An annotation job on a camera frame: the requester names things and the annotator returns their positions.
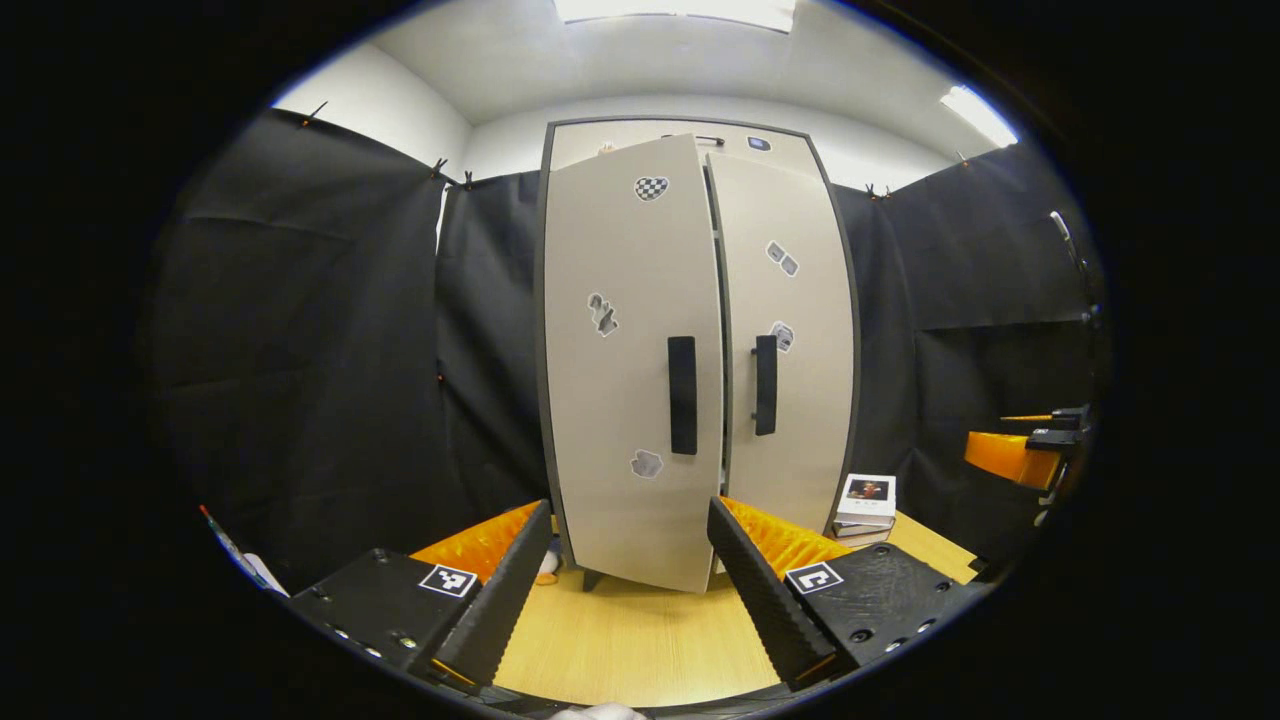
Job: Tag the stack of books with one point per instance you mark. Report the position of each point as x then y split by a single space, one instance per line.
860 533

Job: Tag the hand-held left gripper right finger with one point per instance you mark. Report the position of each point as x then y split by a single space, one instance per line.
760 590

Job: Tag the white cabinet door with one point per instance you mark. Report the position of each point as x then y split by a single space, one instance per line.
800 420
620 400

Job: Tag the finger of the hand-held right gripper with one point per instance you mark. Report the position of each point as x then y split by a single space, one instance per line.
1070 416
1005 458

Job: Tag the white cabinet drawer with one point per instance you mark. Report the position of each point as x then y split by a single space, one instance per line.
590 140

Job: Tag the white shoe cabinet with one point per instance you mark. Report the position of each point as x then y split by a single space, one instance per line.
543 300

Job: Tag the black backdrop cloth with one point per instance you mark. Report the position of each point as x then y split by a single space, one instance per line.
320 350

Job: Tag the small figurine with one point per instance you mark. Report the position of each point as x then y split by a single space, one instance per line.
547 568

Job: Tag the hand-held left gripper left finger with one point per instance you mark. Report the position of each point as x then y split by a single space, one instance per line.
495 600

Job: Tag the narrow ceiling light panel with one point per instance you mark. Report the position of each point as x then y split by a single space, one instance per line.
978 115

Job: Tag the white flat object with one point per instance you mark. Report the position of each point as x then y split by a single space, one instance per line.
250 565

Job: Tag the white book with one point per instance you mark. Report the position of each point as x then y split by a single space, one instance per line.
866 498

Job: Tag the large ceiling light panel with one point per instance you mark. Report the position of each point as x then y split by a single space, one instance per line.
680 12

